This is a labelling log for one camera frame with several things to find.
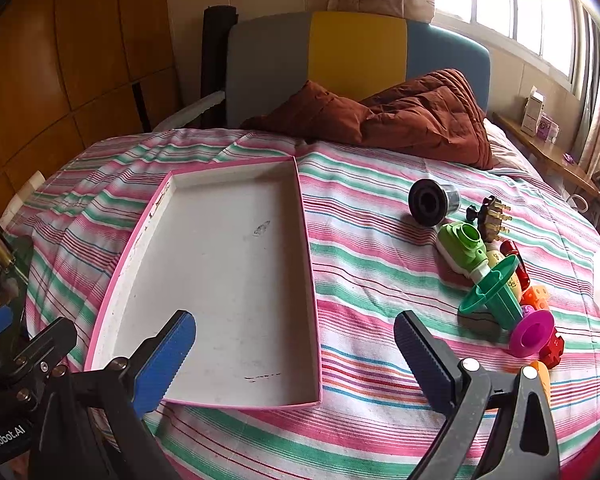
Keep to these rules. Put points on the white bed rail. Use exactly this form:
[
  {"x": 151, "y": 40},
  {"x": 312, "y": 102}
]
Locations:
[{"x": 190, "y": 110}]

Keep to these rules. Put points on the red cylinder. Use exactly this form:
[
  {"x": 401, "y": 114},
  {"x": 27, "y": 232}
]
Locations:
[{"x": 512, "y": 250}]

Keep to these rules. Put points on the pink tray box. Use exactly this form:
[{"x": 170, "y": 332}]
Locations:
[{"x": 220, "y": 270}]

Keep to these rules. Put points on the purple box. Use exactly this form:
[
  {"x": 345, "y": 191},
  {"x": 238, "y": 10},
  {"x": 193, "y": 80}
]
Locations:
[{"x": 549, "y": 127}]

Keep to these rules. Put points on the black jar with clear lid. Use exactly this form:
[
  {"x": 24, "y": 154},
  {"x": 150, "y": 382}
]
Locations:
[{"x": 427, "y": 202}]

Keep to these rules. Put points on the brown massage brush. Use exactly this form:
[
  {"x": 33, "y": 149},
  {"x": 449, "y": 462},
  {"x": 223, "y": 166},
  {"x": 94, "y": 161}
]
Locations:
[{"x": 490, "y": 217}]

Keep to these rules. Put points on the wooden wardrobe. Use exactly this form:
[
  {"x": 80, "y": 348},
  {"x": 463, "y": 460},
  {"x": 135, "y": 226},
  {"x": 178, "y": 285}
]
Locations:
[{"x": 55, "y": 70}]

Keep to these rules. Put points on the white pillow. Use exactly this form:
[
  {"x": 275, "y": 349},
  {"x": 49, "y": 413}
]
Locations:
[{"x": 505, "y": 145}]

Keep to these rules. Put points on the green plug-in device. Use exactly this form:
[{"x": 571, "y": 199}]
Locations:
[{"x": 460, "y": 245}]

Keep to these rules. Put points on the wooden side desk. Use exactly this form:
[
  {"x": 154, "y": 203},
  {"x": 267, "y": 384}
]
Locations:
[{"x": 550, "y": 157}]

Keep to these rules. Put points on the red toy block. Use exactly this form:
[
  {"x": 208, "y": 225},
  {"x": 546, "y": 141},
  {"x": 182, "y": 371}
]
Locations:
[{"x": 554, "y": 350}]

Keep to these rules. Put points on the window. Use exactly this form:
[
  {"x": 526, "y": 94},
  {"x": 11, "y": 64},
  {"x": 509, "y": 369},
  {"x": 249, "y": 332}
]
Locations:
[{"x": 520, "y": 5}]

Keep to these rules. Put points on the teal plastic funnel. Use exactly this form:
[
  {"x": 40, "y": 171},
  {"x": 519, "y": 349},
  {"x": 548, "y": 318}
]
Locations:
[{"x": 490, "y": 295}]

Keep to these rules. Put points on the brown quilt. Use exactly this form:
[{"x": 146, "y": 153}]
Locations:
[{"x": 420, "y": 115}]

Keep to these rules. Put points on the orange cube blocks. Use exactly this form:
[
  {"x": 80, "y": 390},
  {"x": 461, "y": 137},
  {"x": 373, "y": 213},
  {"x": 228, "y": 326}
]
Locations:
[{"x": 536, "y": 297}]

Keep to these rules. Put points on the white carton box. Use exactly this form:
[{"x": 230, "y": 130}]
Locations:
[{"x": 532, "y": 110}]

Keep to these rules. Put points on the striped bed sheet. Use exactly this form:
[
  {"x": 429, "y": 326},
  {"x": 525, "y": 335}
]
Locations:
[{"x": 370, "y": 220}]

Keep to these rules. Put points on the small purple item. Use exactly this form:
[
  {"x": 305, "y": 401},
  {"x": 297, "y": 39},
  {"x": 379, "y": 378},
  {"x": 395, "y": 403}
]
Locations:
[{"x": 569, "y": 158}]

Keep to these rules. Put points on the grey yellow blue headboard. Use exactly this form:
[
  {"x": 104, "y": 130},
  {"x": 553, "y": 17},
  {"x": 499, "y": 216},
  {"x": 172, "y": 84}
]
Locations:
[{"x": 355, "y": 50}]

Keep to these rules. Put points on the magenta plastic cup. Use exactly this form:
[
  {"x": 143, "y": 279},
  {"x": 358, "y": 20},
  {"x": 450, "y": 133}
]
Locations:
[{"x": 530, "y": 332}]

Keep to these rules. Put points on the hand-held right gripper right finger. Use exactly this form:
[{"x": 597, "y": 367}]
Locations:
[{"x": 422, "y": 360}]

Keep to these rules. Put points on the yellow perforated oval case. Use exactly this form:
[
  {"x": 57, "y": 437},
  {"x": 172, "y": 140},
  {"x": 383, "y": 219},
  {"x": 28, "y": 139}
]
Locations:
[{"x": 514, "y": 285}]

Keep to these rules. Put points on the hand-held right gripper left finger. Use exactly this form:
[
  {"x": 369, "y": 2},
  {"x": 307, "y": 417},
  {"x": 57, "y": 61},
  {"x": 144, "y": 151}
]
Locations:
[{"x": 166, "y": 360}]

